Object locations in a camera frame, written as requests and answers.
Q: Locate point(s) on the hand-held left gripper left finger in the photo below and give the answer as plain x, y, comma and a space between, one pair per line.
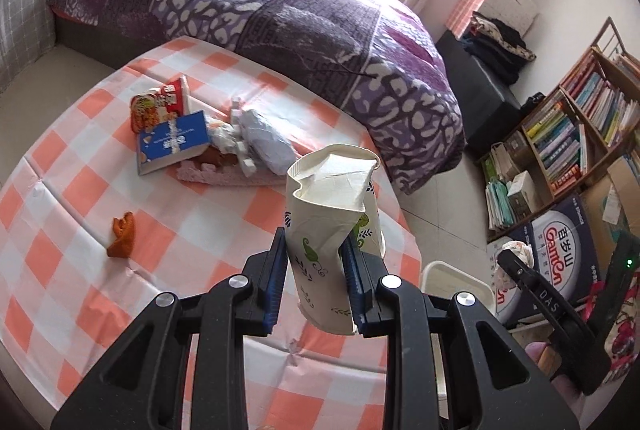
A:
277, 272

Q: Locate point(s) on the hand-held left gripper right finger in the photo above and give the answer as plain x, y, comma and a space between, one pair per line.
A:
353, 282

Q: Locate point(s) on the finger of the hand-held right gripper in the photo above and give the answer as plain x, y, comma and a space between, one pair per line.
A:
555, 310

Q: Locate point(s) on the crushed leaf print paper cup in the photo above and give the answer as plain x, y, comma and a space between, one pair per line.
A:
320, 220

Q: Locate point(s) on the white trash bin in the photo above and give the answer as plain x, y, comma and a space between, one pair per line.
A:
435, 277

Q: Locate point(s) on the orange peel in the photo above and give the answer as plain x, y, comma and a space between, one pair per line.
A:
121, 240

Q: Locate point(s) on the person's right forearm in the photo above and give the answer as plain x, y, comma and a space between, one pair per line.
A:
555, 395

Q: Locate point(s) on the red floral cloth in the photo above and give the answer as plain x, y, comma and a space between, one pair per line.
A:
622, 335

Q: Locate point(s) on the blue white water carton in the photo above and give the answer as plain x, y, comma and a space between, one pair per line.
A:
550, 235

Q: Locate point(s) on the cardboard box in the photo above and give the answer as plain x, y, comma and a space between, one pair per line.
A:
600, 205

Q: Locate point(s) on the pink foam mat piece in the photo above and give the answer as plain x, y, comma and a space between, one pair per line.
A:
215, 176

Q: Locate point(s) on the green white carton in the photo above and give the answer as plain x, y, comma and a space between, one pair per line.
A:
521, 192

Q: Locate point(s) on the leaning stack of booklets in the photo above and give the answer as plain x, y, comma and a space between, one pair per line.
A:
497, 200

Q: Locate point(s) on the grey plastic bag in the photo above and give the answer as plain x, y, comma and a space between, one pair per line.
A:
265, 140

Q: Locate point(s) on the row of books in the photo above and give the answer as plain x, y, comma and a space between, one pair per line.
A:
555, 145
607, 105

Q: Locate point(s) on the blue snowflake box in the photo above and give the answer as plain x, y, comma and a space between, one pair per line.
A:
172, 140

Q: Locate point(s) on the wooden bookshelf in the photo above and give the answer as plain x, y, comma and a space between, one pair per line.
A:
575, 106

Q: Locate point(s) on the black bag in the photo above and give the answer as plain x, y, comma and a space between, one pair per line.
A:
534, 101

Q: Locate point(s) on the white red snack packet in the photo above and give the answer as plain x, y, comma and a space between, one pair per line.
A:
177, 95

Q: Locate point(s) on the red noodle wrapper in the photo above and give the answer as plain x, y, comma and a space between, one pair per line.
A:
150, 113

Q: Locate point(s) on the orange white checked tablecloth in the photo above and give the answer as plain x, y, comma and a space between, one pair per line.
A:
75, 190

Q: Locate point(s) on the bed with purple quilt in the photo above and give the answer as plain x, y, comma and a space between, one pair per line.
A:
300, 20

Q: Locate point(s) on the pile of dark clothes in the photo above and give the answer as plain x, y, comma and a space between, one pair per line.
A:
500, 45

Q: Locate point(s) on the grey checked pillow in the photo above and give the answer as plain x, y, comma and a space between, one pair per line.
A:
25, 20

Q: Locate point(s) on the dark bed frame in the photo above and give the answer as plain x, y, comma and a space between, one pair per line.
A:
100, 45

